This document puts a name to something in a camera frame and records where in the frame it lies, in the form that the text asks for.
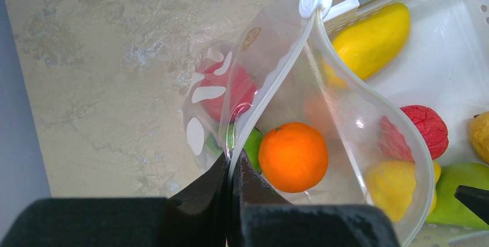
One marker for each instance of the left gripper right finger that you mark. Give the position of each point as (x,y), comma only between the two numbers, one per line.
(259,216)

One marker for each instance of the clear zip top bag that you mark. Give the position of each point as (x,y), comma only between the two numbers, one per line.
(287,52)

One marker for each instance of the yellow pear toy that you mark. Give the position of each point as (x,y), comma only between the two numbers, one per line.
(391,185)

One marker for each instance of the orange toy fruit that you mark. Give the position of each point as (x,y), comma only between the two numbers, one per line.
(293,157)

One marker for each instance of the orange-yellow potato toy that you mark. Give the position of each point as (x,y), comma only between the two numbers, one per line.
(478,135)

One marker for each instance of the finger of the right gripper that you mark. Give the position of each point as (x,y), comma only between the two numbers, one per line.
(475,199)

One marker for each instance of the white plastic basket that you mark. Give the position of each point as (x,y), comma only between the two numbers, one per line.
(444,66)

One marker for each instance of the red apple toy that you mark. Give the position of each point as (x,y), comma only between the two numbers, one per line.
(213,88)

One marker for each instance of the red strawberry toy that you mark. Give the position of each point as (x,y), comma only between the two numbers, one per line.
(429,124)

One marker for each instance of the yellow mango toy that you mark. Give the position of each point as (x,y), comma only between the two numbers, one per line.
(372,43)

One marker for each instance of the green striped melon toy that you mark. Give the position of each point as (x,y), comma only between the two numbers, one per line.
(251,147)

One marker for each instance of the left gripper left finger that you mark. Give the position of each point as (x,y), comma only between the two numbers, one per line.
(192,217)

